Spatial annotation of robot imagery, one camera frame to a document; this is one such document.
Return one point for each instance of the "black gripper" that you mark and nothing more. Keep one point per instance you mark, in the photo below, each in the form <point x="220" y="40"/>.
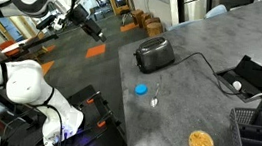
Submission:
<point x="85" y="20"/>

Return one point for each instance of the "white plug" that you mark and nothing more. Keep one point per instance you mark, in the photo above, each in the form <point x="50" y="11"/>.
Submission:
<point x="237" y="85"/>

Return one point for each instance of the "light blue chair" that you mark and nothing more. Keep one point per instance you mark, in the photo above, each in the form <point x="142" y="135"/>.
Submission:
<point x="182" y="24"/>
<point x="216" y="11"/>

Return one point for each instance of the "black toaster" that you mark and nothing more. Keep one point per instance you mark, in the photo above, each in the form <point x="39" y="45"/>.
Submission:
<point x="155" y="54"/>

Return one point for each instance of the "stainless steel refrigerator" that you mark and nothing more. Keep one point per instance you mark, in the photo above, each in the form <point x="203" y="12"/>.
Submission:
<point x="196" y="3"/>

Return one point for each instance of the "blue plastic jar lid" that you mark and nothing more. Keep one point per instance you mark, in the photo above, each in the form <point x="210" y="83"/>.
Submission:
<point x="141" y="89"/>

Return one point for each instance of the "wooden stool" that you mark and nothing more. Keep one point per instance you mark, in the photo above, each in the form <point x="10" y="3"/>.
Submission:
<point x="145" y="17"/>
<point x="138" y="16"/>
<point x="154" y="29"/>
<point x="153" y="20"/>

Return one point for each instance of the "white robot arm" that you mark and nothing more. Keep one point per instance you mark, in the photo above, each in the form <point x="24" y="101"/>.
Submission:
<point x="22" y="83"/>

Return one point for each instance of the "black pop-up outlet box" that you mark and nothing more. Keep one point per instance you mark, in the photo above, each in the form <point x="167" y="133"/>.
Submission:
<point x="255" y="73"/>

